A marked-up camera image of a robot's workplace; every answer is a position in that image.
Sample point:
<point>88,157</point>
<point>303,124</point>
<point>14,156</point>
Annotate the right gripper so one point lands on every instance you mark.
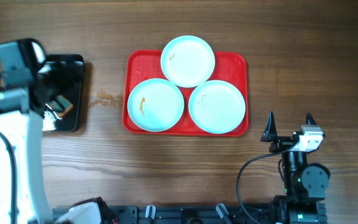
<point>270,134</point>

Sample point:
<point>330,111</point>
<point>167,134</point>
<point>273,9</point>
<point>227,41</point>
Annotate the light blue plate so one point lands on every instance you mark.
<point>155,105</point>
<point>187,61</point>
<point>217,107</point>

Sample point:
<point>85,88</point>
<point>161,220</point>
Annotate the green and orange sponge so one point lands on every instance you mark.
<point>60,106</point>

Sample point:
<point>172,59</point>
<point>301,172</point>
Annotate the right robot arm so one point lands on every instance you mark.
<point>305,183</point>

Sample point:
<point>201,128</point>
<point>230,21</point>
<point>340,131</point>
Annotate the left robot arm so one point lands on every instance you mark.
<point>30,80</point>

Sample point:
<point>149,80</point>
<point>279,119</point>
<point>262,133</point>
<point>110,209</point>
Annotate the red plastic tray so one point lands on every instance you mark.
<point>145,64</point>

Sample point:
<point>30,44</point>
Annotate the black rectangular water tray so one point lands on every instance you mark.
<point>60,74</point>

